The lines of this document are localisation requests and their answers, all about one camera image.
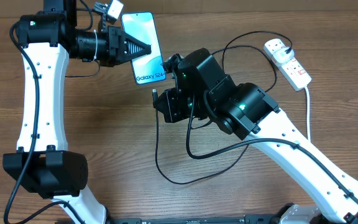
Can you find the white power strip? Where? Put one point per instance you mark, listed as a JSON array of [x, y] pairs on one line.
[[293, 71]]

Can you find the white charger plug adapter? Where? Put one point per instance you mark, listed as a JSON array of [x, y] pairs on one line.
[[283, 55]]

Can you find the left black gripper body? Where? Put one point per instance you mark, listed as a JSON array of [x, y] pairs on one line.
[[115, 34]]

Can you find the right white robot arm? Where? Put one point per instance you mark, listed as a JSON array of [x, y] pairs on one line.
[[202, 90]]

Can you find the blue Galaxy smartphone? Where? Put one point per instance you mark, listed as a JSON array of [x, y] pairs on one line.
[[149, 68]]

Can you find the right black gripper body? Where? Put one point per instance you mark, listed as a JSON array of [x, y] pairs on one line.
[[179, 106]]

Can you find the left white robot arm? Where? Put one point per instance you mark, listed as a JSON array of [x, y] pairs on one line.
[[48, 40]]

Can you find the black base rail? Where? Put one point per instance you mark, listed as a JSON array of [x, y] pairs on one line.
[[247, 219]]

